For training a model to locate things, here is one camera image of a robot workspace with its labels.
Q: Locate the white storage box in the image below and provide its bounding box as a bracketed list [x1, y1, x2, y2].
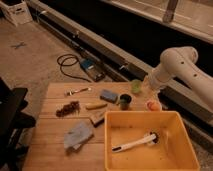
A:
[0, 0, 32, 26]

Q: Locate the light green cup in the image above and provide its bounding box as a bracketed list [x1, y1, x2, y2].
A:
[131, 79, 141, 94]

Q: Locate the black cable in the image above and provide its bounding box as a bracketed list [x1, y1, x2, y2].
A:
[56, 53, 93, 83]

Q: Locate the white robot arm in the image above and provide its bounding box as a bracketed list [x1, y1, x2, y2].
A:
[148, 46, 213, 110]

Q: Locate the white dish brush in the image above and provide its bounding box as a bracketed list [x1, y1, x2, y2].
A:
[112, 132, 158, 152]

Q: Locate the dark green cup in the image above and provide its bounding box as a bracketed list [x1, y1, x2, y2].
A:
[119, 94, 132, 110]

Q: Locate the blue power tool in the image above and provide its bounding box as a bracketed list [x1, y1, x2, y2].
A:
[80, 59, 105, 82]

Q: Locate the orange fruit bowl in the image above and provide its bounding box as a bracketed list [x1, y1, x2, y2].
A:
[146, 100, 162, 111]

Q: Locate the brown crumb pile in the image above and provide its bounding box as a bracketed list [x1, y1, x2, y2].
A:
[56, 101, 80, 117]

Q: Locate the yellow plastic bin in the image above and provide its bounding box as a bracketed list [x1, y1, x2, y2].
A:
[105, 111, 200, 171]

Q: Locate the blue sponge block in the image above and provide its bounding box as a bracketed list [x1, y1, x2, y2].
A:
[100, 90, 118, 103]

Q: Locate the grey-blue cloth towel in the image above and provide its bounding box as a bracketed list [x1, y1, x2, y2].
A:
[64, 121, 93, 150]

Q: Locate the black chair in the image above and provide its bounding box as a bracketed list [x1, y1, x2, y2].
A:
[0, 77, 36, 171]

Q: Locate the small wooden block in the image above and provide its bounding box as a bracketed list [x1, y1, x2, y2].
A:
[90, 112, 105, 127]

